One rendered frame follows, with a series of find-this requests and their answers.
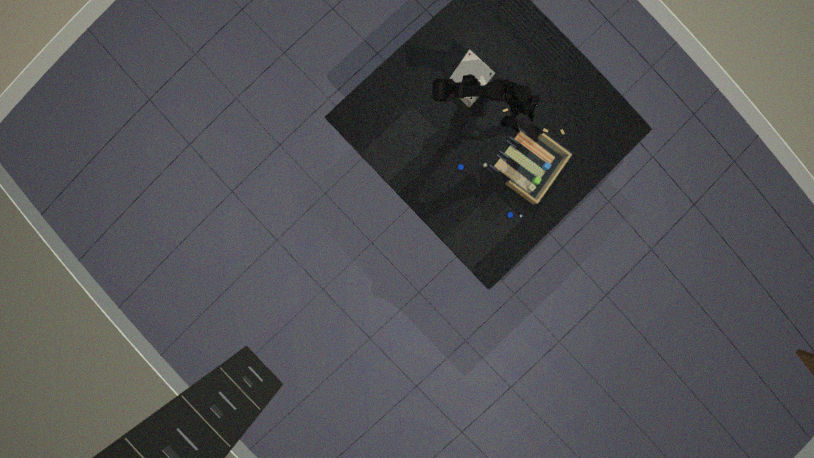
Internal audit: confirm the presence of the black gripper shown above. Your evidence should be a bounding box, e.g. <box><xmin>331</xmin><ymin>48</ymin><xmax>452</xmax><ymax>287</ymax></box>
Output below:
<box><xmin>501</xmin><ymin>95</ymin><xmax>541</xmax><ymax>133</ymax></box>

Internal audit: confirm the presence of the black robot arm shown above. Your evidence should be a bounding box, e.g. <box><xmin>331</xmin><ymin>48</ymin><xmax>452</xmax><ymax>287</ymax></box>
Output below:
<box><xmin>432</xmin><ymin>74</ymin><xmax>537</xmax><ymax>115</ymax></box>

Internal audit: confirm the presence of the tan flat strip with red lines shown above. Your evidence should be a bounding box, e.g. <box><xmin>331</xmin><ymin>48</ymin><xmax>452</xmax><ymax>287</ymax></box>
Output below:
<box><xmin>514</xmin><ymin>131</ymin><xmax>536</xmax><ymax>151</ymax></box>

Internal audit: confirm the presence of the tan strip with blue dots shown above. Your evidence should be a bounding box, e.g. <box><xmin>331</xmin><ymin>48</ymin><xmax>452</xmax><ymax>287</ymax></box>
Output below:
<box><xmin>494</xmin><ymin>159</ymin><xmax>516</xmax><ymax>179</ymax></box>

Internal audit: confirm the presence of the tan strip with teal polka dots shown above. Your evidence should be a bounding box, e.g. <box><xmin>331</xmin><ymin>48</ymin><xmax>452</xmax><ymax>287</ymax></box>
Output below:
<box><xmin>504</xmin><ymin>145</ymin><xmax>526</xmax><ymax>165</ymax></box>

